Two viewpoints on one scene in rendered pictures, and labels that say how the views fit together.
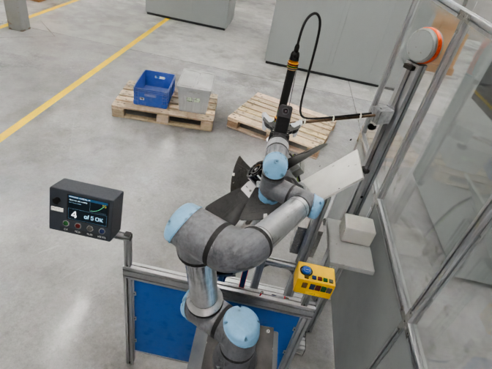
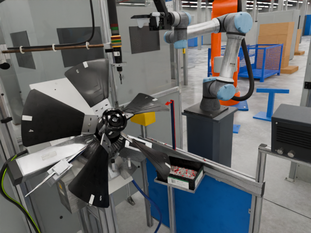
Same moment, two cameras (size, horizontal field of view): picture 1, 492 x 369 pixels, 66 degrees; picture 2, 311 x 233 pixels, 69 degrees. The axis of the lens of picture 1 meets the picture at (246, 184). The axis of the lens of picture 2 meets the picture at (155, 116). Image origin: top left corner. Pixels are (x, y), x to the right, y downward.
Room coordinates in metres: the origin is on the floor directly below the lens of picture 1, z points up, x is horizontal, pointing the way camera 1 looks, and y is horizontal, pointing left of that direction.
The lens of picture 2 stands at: (2.11, 0.77, 1.57)
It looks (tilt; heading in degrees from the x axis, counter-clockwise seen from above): 20 degrees down; 225
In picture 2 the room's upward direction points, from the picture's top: 4 degrees counter-clockwise
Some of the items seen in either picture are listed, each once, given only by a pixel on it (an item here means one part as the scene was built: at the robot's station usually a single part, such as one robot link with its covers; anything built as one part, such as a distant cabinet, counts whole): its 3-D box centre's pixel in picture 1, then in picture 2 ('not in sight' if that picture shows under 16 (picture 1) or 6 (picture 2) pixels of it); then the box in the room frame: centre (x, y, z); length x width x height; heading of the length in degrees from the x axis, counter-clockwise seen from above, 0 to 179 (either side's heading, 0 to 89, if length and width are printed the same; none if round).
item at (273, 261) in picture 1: (280, 263); (97, 212); (1.61, -0.30, 0.56); 0.19 x 0.04 x 0.04; 89
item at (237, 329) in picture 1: (238, 331); (211, 86); (0.69, -0.07, 1.19); 0.13 x 0.12 x 0.14; 64
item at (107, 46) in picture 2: not in sight; (115, 54); (1.48, -0.09, 1.49); 0.09 x 0.07 x 0.10; 124
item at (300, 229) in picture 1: (305, 237); (69, 189); (1.69, -0.42, 0.73); 0.15 x 0.09 x 0.22; 89
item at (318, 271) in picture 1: (313, 280); (142, 116); (1.11, -0.37, 1.02); 0.16 x 0.10 x 0.11; 89
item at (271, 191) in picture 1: (274, 188); (179, 38); (1.01, -0.10, 1.53); 0.11 x 0.08 x 0.11; 64
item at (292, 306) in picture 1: (218, 290); (188, 159); (1.11, 0.02, 0.82); 0.90 x 0.04 x 0.08; 89
